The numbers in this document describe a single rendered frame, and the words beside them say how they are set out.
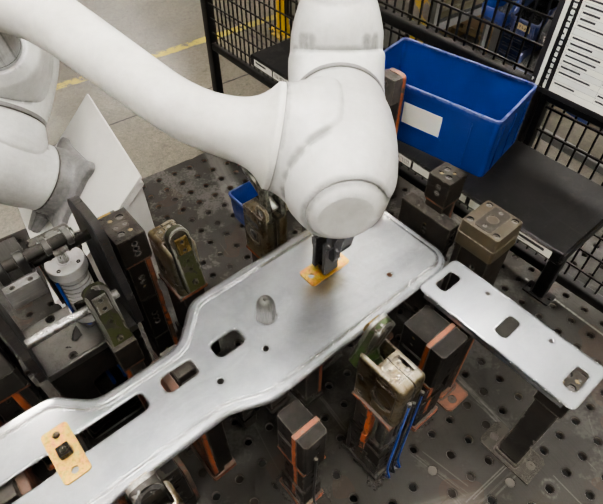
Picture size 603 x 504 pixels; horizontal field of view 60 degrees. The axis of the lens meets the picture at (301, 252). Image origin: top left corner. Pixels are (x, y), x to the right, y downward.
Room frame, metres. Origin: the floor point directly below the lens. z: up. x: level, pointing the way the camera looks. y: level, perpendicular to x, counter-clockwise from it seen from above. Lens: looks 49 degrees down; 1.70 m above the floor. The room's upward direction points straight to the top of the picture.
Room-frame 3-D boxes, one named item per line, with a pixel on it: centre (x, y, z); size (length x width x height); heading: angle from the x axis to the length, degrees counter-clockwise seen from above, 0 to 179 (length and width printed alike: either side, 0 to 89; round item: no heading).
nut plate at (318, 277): (0.56, -0.04, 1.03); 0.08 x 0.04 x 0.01; 130
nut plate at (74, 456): (0.26, 0.32, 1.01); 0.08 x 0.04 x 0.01; 40
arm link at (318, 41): (0.54, -0.04, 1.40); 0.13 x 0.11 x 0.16; 0
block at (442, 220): (0.72, -0.25, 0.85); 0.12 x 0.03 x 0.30; 40
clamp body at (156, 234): (0.59, 0.22, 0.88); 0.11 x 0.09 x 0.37; 40
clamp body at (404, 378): (0.36, -0.13, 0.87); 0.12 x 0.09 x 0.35; 40
